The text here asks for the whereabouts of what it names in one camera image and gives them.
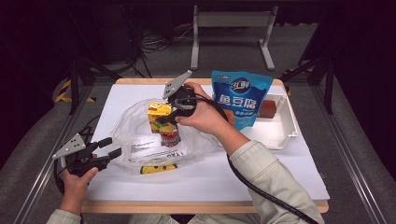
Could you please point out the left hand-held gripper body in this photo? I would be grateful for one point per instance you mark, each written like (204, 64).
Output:
(77, 157)

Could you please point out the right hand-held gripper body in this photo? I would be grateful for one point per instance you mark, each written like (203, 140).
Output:
(182, 96)

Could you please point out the yellow drink carton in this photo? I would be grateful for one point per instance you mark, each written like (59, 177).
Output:
(158, 109)

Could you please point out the red candy cup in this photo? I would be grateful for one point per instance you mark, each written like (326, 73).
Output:
(170, 138)

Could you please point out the clear smiley-face plastic bag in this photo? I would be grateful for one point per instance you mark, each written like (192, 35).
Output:
(137, 146)

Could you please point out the blue snack packet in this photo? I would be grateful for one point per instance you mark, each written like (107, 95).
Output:
(243, 99)

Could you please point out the copper brown box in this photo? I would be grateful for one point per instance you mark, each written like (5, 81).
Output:
(268, 109)

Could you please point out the white plastic bin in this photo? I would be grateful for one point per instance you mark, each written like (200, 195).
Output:
(274, 133)

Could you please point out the person's right hand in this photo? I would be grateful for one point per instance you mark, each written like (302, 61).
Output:
(207, 116)

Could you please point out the person's left hand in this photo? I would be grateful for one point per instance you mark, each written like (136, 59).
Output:
(74, 189)

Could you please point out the yellow black hazard tape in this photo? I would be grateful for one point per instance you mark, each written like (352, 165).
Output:
(63, 91)

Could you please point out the black metal stand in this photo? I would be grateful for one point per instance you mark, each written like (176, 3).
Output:
(74, 84)
(328, 90)

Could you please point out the white table cover sheet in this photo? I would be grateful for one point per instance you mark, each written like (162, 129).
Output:
(193, 183)

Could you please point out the grey metal stand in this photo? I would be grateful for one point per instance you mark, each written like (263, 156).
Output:
(233, 18)

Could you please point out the aluminium frame rail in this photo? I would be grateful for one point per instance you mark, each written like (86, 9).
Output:
(348, 161)
(43, 174)

